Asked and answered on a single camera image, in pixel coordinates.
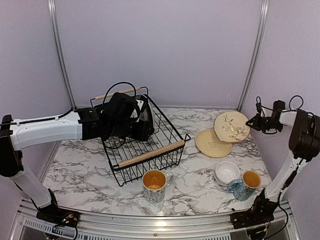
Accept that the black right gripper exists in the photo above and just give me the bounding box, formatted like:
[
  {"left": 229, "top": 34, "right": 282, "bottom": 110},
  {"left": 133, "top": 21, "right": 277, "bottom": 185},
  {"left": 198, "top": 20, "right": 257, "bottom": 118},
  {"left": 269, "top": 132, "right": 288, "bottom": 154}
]
[{"left": 245, "top": 112, "right": 282, "bottom": 132}]

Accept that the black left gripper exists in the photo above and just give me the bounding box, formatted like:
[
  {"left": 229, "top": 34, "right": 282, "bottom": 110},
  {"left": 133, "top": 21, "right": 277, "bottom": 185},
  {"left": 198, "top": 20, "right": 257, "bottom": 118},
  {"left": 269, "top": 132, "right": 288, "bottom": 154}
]
[{"left": 108, "top": 118, "right": 156, "bottom": 141}]

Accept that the grey reindeer plate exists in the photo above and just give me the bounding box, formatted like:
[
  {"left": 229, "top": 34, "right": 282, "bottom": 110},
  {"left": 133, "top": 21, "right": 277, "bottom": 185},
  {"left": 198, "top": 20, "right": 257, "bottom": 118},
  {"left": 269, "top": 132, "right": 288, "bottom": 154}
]
[{"left": 136, "top": 94, "right": 155, "bottom": 141}]

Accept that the cream gold rimmed plate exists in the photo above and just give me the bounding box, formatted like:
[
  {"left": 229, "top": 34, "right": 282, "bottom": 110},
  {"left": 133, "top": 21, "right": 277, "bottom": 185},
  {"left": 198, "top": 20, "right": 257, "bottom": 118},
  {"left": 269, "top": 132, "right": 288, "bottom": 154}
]
[{"left": 213, "top": 111, "right": 251, "bottom": 143}]

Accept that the plain cream yellow plate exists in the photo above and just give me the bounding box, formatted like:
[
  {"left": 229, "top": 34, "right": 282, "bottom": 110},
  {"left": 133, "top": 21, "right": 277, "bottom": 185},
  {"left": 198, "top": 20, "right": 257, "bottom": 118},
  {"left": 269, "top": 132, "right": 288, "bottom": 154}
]
[{"left": 195, "top": 128, "right": 232, "bottom": 158}]

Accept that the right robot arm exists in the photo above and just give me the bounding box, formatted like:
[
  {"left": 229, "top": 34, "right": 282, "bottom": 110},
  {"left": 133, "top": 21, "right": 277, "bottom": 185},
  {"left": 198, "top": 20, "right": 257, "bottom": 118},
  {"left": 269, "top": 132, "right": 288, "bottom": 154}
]
[{"left": 245, "top": 96, "right": 320, "bottom": 224}]

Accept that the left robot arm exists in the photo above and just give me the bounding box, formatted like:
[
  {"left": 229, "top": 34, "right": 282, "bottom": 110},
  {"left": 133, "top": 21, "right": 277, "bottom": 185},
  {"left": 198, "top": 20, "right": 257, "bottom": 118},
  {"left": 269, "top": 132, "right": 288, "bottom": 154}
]
[{"left": 0, "top": 92, "right": 155, "bottom": 223}]

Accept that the patterned mug yellow inside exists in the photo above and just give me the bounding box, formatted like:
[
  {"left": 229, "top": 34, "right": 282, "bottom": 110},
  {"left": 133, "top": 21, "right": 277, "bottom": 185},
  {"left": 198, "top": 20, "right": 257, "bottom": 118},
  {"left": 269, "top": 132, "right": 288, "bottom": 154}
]
[{"left": 142, "top": 169, "right": 174, "bottom": 204}]

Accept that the white bowl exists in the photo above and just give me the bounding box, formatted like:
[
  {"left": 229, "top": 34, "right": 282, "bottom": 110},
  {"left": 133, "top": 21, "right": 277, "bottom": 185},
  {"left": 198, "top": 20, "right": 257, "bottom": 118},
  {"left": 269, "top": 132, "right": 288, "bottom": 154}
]
[{"left": 214, "top": 161, "right": 241, "bottom": 187}]

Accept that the blue mug yellow inside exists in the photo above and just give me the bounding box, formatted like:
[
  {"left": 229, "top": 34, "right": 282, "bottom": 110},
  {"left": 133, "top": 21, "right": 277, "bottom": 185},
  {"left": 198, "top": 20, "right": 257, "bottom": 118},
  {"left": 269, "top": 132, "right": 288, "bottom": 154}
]
[{"left": 227, "top": 170, "right": 261, "bottom": 201}]

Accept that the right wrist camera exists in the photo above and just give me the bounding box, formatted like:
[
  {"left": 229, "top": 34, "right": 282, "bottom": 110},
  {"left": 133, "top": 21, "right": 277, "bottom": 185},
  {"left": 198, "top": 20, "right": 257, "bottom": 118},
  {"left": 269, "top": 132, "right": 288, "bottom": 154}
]
[{"left": 255, "top": 96, "right": 265, "bottom": 117}]

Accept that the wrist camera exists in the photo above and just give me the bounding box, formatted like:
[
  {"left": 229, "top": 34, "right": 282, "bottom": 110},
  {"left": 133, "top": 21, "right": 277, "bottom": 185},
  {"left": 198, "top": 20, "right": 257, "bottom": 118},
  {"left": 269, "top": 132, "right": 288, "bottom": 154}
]
[
  {"left": 135, "top": 99, "right": 148, "bottom": 122},
  {"left": 255, "top": 96, "right": 265, "bottom": 117}
]

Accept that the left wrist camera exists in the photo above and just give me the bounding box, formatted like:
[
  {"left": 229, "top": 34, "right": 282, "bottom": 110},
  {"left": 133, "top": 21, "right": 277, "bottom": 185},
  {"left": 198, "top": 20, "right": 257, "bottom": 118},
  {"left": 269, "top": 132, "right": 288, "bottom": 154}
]
[{"left": 135, "top": 99, "right": 148, "bottom": 122}]

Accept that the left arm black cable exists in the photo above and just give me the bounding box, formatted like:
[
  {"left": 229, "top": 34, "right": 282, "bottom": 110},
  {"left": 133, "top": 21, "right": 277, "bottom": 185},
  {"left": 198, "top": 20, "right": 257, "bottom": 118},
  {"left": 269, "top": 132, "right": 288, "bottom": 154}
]
[{"left": 100, "top": 81, "right": 138, "bottom": 150}]

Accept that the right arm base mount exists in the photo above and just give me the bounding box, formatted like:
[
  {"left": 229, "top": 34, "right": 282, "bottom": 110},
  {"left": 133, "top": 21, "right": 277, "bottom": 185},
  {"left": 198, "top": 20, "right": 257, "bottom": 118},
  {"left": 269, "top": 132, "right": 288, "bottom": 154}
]
[{"left": 230, "top": 209, "right": 275, "bottom": 229}]

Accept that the front aluminium rail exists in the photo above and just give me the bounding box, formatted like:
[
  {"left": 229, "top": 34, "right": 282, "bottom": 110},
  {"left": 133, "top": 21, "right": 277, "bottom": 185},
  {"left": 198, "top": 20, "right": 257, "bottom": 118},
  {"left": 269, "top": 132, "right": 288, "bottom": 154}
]
[{"left": 7, "top": 204, "right": 301, "bottom": 240}]

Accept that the right aluminium frame post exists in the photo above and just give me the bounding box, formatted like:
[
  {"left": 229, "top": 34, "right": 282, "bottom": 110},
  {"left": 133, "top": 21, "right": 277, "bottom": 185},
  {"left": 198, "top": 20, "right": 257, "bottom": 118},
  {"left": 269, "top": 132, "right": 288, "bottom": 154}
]
[{"left": 237, "top": 0, "right": 270, "bottom": 112}]

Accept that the aluminium frame post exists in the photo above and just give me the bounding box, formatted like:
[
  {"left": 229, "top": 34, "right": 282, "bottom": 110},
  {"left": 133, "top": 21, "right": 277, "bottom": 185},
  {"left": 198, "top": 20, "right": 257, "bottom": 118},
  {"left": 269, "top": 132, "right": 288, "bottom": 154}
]
[
  {"left": 48, "top": 0, "right": 76, "bottom": 110},
  {"left": 237, "top": 0, "right": 270, "bottom": 112}
]

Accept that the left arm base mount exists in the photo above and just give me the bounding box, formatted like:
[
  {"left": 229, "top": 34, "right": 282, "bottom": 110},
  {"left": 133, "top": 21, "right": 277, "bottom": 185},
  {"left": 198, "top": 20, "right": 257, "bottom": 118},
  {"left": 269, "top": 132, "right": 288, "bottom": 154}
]
[{"left": 36, "top": 208, "right": 80, "bottom": 228}]

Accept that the left aluminium frame post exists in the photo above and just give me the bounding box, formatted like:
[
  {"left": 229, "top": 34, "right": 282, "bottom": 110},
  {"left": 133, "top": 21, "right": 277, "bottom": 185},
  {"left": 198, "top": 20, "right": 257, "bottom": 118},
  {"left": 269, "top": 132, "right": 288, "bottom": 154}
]
[{"left": 48, "top": 0, "right": 76, "bottom": 110}]

